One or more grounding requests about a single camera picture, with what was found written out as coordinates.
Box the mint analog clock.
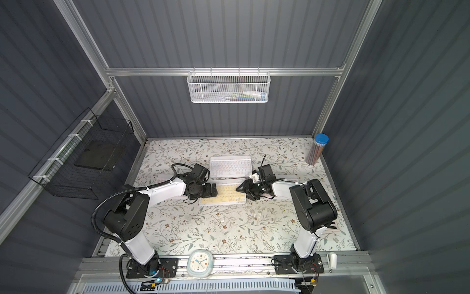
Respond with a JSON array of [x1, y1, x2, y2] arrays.
[[186, 249, 214, 278]]

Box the pens in white basket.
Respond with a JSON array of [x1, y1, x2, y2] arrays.
[[216, 91, 268, 102]]

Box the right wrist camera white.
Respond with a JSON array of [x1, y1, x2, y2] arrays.
[[249, 172, 260, 184]]

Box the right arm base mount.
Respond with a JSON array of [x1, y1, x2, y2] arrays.
[[271, 253, 324, 275]]

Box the black corrugated cable hose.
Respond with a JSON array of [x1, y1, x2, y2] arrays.
[[91, 163, 195, 294]]

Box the white wire mesh basket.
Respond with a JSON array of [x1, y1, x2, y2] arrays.
[[187, 72, 271, 104]]

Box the black pad in basket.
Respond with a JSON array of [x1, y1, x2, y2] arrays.
[[74, 140, 124, 171]]

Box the small white device on rail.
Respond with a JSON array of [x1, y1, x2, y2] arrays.
[[328, 252, 338, 273]]

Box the blue lid pencil tube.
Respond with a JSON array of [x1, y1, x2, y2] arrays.
[[305, 134, 329, 165]]

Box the white keyboard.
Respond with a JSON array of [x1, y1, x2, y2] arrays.
[[209, 155, 252, 178]]

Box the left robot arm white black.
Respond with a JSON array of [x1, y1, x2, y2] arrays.
[[100, 164, 217, 266]]

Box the yellow keyboard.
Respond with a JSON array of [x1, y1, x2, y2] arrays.
[[197, 178, 246, 206]]

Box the white ventilated cable duct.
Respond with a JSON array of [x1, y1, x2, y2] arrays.
[[82, 278, 301, 294]]

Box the black wire basket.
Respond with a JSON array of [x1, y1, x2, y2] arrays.
[[29, 113, 135, 200]]

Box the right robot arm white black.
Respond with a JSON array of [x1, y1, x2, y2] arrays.
[[236, 165, 338, 263]]

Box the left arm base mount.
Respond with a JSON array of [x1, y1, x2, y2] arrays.
[[126, 258, 179, 279]]

